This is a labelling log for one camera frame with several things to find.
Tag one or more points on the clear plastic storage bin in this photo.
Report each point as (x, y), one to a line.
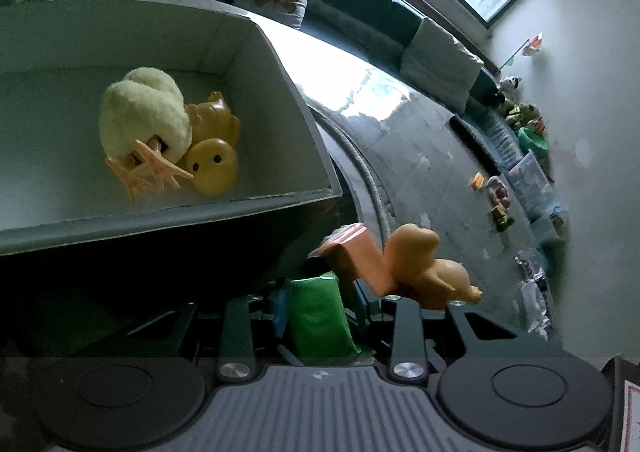
(531, 177)

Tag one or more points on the red bordered white paper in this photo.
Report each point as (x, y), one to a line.
(631, 412)

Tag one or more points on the white cardboard box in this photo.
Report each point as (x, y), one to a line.
(260, 81)

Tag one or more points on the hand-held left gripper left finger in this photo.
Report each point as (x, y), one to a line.
(281, 304)

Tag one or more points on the small orange toy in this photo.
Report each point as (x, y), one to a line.
(476, 180)

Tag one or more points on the green fabric pouch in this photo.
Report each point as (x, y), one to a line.
(317, 317)

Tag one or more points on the green plush toy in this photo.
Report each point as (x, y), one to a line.
(522, 114)

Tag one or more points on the clear plastic packaging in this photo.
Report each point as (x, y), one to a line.
(535, 284)

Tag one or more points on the yellow plastic duck toy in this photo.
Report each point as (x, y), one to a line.
(212, 151)

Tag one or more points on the green plastic bowl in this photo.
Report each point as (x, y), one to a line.
(533, 139)

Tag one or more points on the orange rubber duck toy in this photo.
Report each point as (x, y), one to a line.
(430, 264)

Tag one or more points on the black and white plush toy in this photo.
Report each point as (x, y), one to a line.
(510, 85)

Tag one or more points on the cream plush chick toy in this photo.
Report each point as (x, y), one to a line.
(142, 116)

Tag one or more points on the yellow toy truck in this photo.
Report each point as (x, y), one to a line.
(501, 219)

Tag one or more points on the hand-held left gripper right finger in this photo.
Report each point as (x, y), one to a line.
(406, 328)

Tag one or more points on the small paper flags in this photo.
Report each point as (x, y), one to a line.
(530, 47)

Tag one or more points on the white cushion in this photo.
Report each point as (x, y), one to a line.
(440, 59)

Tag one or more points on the teal sofa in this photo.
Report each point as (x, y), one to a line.
(380, 16)

